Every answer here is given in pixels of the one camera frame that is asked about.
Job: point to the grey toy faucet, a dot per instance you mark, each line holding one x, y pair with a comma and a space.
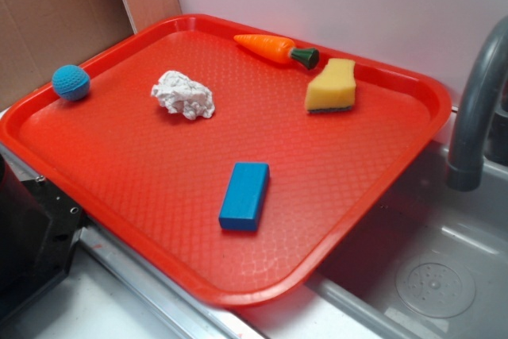
480, 128

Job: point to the grey toy sink basin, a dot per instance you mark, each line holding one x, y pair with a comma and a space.
424, 262

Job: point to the yellow sponge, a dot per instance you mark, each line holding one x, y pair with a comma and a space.
333, 89

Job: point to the red plastic tray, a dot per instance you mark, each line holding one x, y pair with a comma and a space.
157, 180

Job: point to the orange toy carrot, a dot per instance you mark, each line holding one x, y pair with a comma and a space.
281, 50

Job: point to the blue dimpled ball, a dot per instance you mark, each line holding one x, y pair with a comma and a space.
71, 83

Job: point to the brown cardboard panel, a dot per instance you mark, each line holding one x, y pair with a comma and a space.
37, 36

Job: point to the crumpled white paper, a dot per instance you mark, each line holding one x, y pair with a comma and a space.
179, 94

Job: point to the aluminium frame rail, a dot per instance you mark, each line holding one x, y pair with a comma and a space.
110, 293

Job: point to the blue wooden block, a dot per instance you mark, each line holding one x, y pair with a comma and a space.
243, 202

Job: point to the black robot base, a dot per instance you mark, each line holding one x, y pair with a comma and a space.
40, 226

